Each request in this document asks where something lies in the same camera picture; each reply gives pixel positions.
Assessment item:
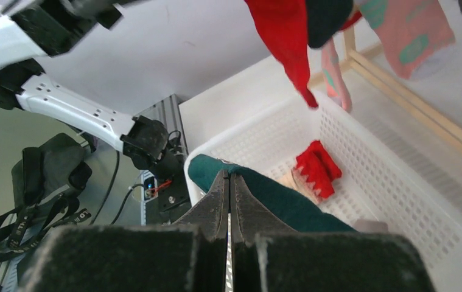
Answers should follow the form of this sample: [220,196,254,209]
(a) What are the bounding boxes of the grey mauve sock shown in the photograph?
[352,218,390,234]

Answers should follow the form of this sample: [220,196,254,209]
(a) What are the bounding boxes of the wooden hanging rack frame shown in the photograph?
[307,24,462,174]

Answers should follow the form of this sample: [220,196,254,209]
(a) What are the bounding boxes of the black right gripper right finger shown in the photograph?
[229,174,295,246]

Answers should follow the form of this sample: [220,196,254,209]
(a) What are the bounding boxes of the red and beige sock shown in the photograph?
[277,140,343,204]

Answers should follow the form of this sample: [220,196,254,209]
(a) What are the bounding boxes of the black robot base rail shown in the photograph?
[139,94,191,225]

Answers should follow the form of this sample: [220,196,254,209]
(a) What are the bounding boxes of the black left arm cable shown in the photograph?
[89,151,121,226]

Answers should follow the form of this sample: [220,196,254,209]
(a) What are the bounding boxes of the black bag with straps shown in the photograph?
[0,133,92,263]

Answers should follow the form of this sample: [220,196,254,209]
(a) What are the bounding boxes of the red hanging sock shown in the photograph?
[246,0,362,111]

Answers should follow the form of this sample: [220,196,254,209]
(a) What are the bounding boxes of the navy blue sock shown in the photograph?
[306,0,354,49]

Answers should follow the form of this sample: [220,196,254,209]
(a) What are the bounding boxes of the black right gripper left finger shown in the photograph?
[174,170,229,242]

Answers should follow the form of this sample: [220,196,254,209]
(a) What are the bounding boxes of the pink patterned sock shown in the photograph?
[319,0,457,114]

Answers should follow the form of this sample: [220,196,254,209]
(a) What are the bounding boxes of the dark teal sock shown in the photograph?
[187,154,355,232]

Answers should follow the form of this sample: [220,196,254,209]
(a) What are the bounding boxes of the white plastic basket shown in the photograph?
[190,96,462,291]

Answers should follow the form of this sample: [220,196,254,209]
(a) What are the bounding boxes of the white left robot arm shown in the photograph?
[0,1,180,177]

